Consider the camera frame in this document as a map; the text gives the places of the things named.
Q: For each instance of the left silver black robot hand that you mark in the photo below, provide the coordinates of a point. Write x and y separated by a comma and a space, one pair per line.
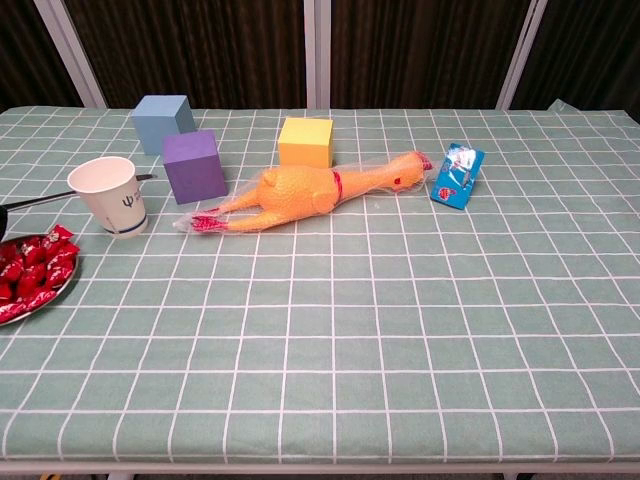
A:
3, 224

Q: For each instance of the red candies heap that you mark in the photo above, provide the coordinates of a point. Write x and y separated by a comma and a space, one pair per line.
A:
35, 272

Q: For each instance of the round metal plate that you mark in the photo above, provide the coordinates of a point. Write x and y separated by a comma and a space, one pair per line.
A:
60, 292

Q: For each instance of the white paper cup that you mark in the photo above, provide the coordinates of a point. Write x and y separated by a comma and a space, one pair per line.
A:
112, 200

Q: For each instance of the metal butter knife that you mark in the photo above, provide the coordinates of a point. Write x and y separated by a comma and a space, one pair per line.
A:
45, 198

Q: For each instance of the light blue foam cube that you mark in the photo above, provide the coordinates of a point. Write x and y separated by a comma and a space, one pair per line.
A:
160, 122

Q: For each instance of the purple foam cube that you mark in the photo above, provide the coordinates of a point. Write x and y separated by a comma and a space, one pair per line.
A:
195, 172

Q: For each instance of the yellow rubber chicken toy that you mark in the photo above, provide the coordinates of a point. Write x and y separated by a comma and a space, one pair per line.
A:
295, 197

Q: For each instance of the yellow foam cube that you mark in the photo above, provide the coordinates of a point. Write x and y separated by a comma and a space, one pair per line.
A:
305, 145

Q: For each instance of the green checkered tablecloth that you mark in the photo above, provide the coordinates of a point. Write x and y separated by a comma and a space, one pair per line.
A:
350, 325

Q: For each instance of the blue snack packet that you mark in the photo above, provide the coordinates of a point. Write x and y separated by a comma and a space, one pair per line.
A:
457, 177

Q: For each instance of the dark partition screen white frame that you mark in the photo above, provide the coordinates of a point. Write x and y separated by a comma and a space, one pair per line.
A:
200, 50

